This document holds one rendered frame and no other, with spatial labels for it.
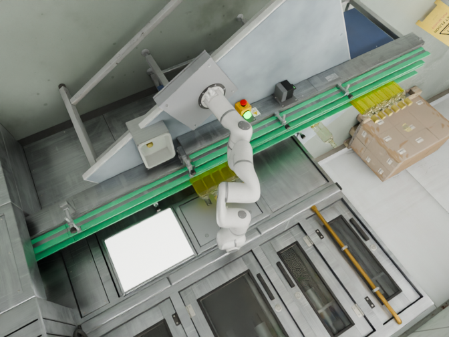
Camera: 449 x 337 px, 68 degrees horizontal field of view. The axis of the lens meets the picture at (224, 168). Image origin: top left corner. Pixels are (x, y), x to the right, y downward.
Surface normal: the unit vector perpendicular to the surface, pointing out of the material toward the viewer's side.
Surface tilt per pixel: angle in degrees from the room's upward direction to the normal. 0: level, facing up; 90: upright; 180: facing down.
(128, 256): 90
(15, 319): 90
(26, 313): 90
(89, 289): 90
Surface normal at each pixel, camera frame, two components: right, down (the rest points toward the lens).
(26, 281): 0.00, -0.50
